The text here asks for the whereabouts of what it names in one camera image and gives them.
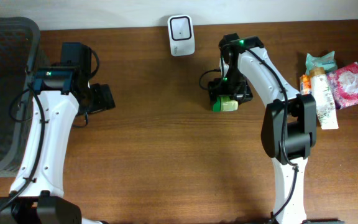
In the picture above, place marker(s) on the red purple tissue pack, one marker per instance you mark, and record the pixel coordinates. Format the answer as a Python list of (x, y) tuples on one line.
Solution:
[(343, 83)]

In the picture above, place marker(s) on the green lid jar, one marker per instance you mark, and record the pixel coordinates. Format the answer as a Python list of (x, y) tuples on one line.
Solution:
[(224, 104)]

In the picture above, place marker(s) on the white barcode scanner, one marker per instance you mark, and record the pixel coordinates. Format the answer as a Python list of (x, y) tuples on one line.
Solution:
[(181, 35)]

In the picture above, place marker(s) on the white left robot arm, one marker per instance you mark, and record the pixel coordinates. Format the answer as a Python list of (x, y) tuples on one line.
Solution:
[(60, 93)]

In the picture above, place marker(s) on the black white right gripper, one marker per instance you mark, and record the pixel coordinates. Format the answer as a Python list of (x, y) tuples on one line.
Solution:
[(215, 89)]

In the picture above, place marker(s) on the grey plastic mesh basket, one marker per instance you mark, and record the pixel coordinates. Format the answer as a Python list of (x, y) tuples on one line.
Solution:
[(20, 56)]

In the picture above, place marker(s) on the small orange box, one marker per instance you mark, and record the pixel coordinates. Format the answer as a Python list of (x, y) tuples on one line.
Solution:
[(305, 85)]

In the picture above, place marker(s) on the white cream tube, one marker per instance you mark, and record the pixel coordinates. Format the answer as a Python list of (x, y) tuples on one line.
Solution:
[(325, 105)]

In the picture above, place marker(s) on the teal wipes packet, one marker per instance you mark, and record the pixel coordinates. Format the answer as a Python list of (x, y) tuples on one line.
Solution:
[(327, 62)]

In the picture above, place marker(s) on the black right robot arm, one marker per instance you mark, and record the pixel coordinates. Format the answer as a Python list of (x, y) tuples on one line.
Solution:
[(289, 127)]

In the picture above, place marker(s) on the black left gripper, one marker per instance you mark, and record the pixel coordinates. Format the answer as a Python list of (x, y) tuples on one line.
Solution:
[(104, 98)]

